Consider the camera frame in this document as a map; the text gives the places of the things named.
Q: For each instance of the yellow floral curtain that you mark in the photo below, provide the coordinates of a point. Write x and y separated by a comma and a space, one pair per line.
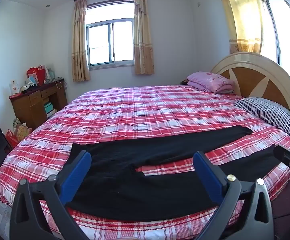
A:
242, 17

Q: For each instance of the stack of teal books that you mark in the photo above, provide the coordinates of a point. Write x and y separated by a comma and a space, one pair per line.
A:
49, 108

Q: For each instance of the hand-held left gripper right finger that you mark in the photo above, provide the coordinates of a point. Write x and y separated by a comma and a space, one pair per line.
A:
207, 177

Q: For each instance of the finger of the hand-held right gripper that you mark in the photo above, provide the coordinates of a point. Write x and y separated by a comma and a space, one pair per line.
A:
289, 158

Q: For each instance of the red plastic bag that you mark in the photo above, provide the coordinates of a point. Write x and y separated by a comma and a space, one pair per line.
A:
11, 138

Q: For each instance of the white floral box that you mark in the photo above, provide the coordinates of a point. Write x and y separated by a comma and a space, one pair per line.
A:
14, 87

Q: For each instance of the black pants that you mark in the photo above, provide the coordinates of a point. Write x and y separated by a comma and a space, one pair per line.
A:
147, 192

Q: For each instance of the grey striped pillow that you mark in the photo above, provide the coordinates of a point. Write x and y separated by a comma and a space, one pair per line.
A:
267, 112

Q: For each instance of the brown wooden desk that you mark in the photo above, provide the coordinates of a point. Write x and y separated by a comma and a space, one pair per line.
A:
34, 105

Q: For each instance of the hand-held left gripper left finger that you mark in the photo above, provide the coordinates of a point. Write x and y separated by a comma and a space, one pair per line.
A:
77, 175

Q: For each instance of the large bright window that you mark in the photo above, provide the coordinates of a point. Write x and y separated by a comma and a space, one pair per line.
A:
287, 42

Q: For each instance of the light blue box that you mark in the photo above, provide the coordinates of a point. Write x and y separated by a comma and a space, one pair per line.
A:
32, 80

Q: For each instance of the red gift bag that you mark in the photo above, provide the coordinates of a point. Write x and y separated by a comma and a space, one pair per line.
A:
38, 73

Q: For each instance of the beige floral curtain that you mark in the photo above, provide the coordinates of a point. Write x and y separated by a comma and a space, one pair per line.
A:
143, 35
79, 42

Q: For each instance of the cream wooden headboard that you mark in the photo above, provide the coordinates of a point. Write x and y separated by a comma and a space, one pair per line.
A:
250, 62

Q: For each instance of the white teal box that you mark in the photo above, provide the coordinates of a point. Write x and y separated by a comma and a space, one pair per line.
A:
50, 73

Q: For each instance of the pink folded blanket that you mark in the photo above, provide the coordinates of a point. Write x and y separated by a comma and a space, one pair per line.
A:
210, 80

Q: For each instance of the sliding window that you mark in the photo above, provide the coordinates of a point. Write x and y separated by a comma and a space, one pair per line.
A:
99, 45

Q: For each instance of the bed with red plaid sheet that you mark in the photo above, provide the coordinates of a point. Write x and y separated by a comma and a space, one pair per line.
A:
134, 110

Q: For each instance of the yellow floral bag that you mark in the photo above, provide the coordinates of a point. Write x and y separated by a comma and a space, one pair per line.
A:
22, 131

